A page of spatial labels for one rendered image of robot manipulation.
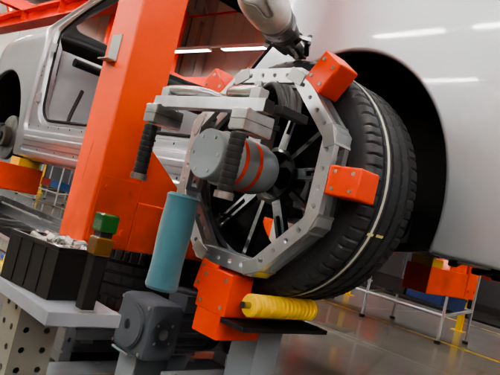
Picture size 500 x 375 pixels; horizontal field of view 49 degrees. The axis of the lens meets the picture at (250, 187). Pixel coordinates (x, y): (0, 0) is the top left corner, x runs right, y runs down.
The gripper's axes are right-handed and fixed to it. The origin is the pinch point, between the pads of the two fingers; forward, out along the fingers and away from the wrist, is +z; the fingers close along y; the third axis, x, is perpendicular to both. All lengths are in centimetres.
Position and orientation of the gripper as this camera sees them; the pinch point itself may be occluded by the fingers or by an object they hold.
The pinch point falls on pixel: (300, 57)
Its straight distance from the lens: 160.9
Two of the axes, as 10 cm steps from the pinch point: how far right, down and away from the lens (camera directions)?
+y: 9.2, 1.4, -3.6
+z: 3.3, 1.5, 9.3
